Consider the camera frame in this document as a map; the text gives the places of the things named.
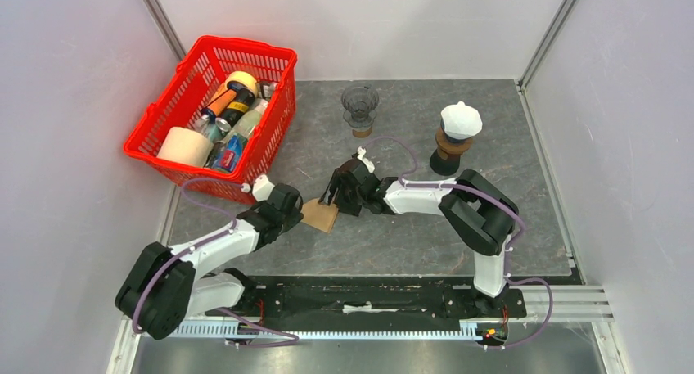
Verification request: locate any clear plastic bottle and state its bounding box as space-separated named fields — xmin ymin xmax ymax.
xmin=228 ymin=99 xmax=268 ymax=143

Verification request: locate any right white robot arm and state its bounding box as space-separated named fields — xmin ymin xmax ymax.
xmin=319 ymin=158 xmax=526 ymax=316

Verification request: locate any small glass with brown band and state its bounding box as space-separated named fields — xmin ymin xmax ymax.
xmin=352 ymin=124 xmax=373 ymax=138

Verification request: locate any white paper coffee filter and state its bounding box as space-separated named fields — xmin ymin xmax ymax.
xmin=440 ymin=101 xmax=483 ymax=137

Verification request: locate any black red carafe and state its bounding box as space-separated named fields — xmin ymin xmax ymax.
xmin=429 ymin=150 xmax=461 ymax=176

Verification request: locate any blue ribbed dripper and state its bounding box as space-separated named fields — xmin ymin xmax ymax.
xmin=444 ymin=132 xmax=472 ymax=143

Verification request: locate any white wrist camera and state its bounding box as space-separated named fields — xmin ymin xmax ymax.
xmin=241 ymin=173 xmax=276 ymax=201
xmin=353 ymin=146 xmax=376 ymax=173

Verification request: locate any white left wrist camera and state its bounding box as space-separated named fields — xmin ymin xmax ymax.
xmin=241 ymin=173 xmax=276 ymax=201

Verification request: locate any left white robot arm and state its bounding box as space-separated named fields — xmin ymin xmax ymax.
xmin=115 ymin=176 xmax=303 ymax=340

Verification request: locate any brown paper coffee filter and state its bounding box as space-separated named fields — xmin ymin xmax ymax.
xmin=301 ymin=198 xmax=338 ymax=233

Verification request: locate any yellow tape roll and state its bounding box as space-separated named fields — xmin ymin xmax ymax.
xmin=224 ymin=70 xmax=259 ymax=97

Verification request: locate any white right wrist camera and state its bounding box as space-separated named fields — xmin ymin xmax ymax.
xmin=353 ymin=146 xmax=376 ymax=173

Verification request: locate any grey transparent dripper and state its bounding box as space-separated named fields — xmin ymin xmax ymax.
xmin=340 ymin=85 xmax=380 ymax=131

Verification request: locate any orange black bottle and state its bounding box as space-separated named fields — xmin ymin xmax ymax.
xmin=201 ymin=83 xmax=256 ymax=121

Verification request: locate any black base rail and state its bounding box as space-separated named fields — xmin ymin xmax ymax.
xmin=230 ymin=276 xmax=527 ymax=332

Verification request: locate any red plastic basket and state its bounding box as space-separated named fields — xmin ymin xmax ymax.
xmin=124 ymin=35 xmax=299 ymax=204

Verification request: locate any brown wooden ring holder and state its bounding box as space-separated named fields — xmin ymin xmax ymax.
xmin=435 ymin=128 xmax=474 ymax=160

